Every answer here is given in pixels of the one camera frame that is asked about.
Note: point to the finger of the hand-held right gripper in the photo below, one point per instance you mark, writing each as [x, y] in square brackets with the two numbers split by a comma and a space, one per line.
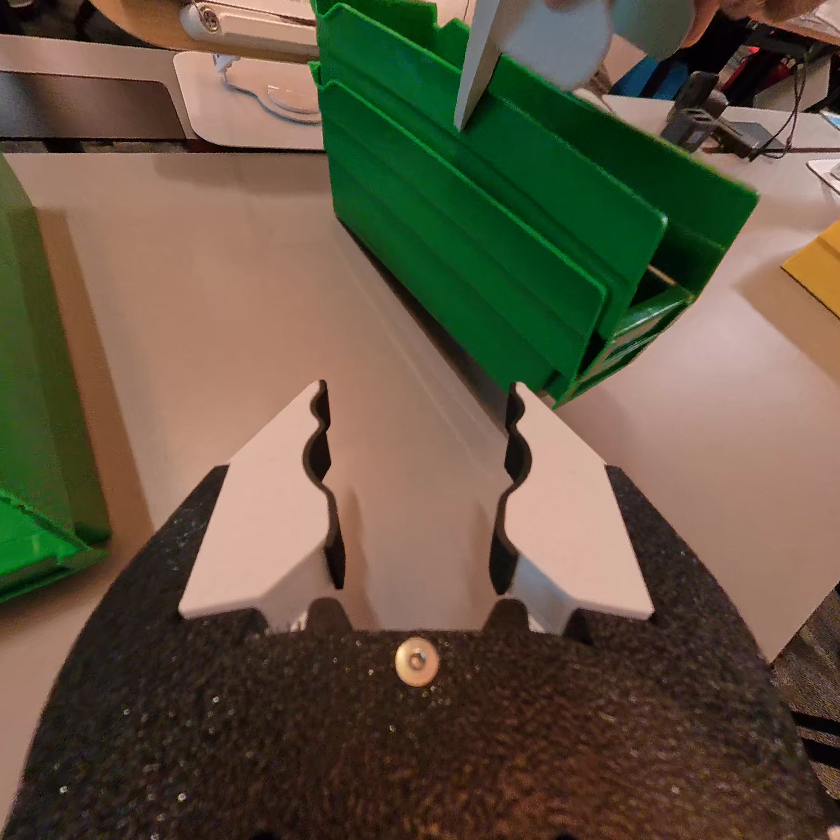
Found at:
[482, 46]

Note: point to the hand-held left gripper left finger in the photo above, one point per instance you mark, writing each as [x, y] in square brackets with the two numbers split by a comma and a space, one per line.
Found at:
[269, 525]

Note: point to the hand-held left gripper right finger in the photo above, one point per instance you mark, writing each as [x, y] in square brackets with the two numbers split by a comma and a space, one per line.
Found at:
[571, 525]

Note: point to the grey desk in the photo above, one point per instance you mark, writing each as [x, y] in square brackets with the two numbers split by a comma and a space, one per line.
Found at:
[229, 275]

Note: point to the person's right hand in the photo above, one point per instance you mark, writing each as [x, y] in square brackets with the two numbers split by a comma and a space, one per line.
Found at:
[705, 21]

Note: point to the blue object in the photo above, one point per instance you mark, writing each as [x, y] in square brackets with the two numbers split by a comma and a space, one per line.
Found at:
[649, 82]

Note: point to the black charger dock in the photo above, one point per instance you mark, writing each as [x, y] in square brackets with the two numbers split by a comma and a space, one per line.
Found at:
[692, 118]

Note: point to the black flat box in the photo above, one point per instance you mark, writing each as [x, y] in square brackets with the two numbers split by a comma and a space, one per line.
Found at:
[754, 138]

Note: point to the white clipboard stand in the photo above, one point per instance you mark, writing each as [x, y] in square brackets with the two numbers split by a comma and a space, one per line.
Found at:
[210, 118]

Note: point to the yellow box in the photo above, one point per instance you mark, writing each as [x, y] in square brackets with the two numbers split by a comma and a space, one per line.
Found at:
[817, 269]

